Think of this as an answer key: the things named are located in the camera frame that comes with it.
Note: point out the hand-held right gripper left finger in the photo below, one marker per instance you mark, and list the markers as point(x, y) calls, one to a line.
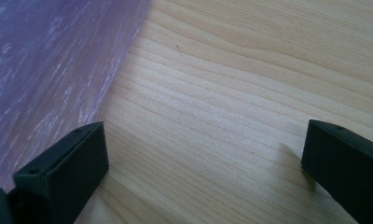
point(66, 174)

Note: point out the purple plastic bag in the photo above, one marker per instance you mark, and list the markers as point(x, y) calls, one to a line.
point(35, 62)

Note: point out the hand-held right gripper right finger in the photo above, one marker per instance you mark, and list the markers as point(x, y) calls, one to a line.
point(349, 168)

